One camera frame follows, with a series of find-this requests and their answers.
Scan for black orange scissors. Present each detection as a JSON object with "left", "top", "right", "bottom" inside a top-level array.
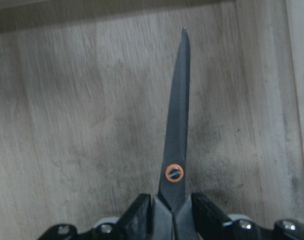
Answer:
[{"left": 151, "top": 28, "right": 198, "bottom": 240}]

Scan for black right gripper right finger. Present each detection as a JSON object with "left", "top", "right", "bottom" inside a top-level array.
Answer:
[{"left": 191, "top": 193, "right": 304, "bottom": 240}]

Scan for light wooden drawer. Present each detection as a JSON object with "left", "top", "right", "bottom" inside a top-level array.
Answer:
[{"left": 0, "top": 0, "right": 304, "bottom": 240}]

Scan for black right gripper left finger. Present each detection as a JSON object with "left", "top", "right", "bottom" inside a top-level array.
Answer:
[{"left": 39, "top": 193, "right": 151, "bottom": 240}]

